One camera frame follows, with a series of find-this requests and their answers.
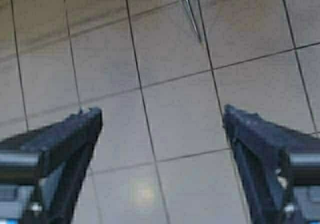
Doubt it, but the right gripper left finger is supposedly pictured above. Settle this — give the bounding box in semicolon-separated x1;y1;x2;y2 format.
0;107;103;223

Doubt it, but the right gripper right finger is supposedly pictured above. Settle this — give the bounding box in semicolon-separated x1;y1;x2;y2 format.
223;104;320;223

